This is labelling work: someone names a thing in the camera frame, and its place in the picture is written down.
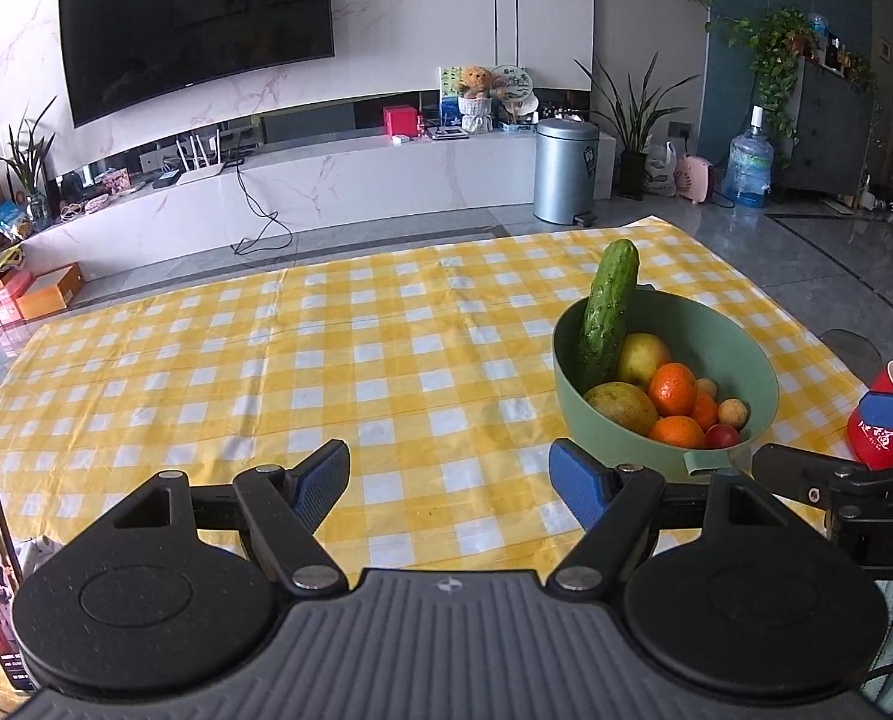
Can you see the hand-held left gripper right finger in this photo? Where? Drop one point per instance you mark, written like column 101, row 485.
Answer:
column 578, row 484

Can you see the trailing ivy plant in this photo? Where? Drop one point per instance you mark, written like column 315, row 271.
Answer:
column 780, row 45

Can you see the blue water jug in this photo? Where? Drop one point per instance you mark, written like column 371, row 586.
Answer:
column 746, row 165

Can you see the teddy bear bouquet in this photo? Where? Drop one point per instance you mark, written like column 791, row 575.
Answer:
column 474, row 101

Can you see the pink shoe box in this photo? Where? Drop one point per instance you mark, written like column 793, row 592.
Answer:
column 0, row 300

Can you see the greenish pear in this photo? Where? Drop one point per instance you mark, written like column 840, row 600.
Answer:
column 619, row 409

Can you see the white plastic bag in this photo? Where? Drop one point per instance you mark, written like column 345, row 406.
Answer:
column 660, row 172

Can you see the small brown round fruit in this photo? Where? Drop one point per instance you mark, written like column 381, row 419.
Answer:
column 733, row 412
column 707, row 388

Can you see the white marble TV console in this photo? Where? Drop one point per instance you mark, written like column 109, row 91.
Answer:
column 386, row 180

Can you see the potted plant in glass vase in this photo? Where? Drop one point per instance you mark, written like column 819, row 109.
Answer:
column 30, row 180

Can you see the dark grey stool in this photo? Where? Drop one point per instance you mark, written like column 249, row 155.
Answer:
column 851, row 352

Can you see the small red fruit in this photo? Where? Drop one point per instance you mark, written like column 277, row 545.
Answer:
column 722, row 436

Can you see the red box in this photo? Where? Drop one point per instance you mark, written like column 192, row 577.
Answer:
column 401, row 122

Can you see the white charger plug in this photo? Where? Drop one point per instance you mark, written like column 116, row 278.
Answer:
column 38, row 555

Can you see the white router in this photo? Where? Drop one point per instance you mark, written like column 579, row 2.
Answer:
column 197, row 171

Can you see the tall-leaved potted plant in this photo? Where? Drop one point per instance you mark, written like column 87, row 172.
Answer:
column 634, row 135

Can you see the orange tangerine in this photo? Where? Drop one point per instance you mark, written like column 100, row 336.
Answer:
column 675, row 433
column 671, row 390
column 706, row 414

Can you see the orange shoe box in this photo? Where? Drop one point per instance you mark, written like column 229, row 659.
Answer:
column 50, row 291

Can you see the silver trash can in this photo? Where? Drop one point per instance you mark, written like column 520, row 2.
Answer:
column 565, row 172

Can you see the green colander bowl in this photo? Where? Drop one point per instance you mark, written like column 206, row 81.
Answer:
column 604, row 439

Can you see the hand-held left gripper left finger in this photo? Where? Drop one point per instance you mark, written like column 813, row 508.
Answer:
column 325, row 476

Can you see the round paper fan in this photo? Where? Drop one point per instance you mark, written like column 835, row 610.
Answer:
column 512, row 86

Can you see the black television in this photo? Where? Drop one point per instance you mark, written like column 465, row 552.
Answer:
column 191, row 22

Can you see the red cup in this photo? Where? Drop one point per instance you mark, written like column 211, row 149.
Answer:
column 881, row 444

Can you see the green cucumber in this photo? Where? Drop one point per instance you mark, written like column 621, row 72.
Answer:
column 608, row 307

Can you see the yellow pear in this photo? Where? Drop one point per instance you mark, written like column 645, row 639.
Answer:
column 641, row 356

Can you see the grey cabinet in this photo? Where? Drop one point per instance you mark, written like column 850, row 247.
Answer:
column 825, row 127

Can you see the yellow checkered tablecloth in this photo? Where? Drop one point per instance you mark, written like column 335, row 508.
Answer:
column 266, row 360

